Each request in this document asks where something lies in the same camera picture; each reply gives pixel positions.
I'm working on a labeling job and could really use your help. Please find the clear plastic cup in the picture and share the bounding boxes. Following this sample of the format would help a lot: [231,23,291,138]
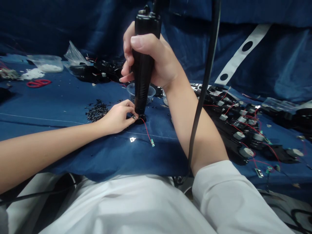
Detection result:
[126,83,156,106]

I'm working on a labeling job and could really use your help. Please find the black round part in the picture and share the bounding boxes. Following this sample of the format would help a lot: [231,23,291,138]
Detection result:
[127,114,156,148]

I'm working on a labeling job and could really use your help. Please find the clear tub of white parts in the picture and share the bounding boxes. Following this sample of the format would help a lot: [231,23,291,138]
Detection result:
[27,55,64,73]

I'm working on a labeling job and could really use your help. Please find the blue backdrop cloth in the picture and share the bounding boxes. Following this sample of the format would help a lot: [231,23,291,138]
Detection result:
[0,0,312,104]

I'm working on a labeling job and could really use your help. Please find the pile of wired motor assemblies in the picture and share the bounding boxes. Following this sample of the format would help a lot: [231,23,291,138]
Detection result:
[190,83,308,180]

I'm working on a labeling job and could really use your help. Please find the black electric screwdriver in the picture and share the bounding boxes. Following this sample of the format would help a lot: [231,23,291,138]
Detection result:
[133,5,163,118]

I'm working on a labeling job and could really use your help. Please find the person's body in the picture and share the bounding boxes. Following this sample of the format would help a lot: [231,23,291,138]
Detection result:
[7,172,220,234]

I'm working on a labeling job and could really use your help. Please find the blue table cloth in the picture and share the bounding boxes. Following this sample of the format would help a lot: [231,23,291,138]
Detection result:
[0,55,312,203]

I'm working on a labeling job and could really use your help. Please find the thin black cable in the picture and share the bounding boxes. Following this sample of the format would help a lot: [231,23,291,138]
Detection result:
[0,175,82,204]

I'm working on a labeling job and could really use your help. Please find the person's left hand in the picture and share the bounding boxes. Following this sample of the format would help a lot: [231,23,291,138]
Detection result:
[98,100,137,135]

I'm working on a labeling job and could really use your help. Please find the thick black power cable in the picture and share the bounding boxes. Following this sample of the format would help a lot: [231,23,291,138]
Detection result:
[186,0,221,181]

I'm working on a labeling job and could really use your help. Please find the heap of metal parts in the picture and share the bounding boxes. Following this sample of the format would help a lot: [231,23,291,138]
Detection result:
[0,68,20,81]

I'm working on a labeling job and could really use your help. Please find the pile of black screws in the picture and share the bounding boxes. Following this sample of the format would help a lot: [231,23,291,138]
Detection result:
[84,98,124,121]

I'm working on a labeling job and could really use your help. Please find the heap of small white parts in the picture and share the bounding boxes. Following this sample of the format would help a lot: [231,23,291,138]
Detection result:
[18,68,46,81]

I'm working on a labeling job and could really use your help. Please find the clear plastic bag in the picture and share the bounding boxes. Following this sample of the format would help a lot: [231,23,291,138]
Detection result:
[64,40,90,73]

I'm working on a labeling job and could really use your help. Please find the person's right hand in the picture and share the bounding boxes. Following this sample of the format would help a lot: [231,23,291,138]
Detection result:
[119,20,182,89]

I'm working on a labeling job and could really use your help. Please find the red scissors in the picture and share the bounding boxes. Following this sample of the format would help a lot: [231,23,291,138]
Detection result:
[26,79,52,88]

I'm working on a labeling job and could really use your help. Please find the heap of black plastic parts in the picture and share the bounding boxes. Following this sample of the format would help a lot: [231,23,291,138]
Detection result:
[69,57,128,85]

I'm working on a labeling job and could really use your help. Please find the clear plastic trays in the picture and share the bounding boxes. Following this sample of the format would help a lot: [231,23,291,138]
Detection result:
[262,97,303,115]

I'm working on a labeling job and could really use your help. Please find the white strip with black holes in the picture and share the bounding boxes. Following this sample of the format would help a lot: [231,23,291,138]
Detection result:
[214,23,272,86]

